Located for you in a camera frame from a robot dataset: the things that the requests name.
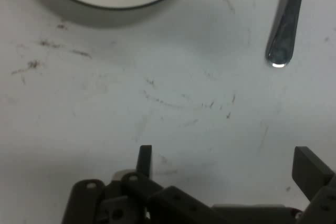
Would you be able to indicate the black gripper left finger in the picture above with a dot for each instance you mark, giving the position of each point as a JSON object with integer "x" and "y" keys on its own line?
{"x": 143, "y": 161}

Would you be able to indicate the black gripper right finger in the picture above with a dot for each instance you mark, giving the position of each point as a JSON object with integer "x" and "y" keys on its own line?
{"x": 307, "y": 171}

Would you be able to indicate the silver metal table knife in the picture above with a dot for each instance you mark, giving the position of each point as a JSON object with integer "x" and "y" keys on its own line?
{"x": 284, "y": 24}

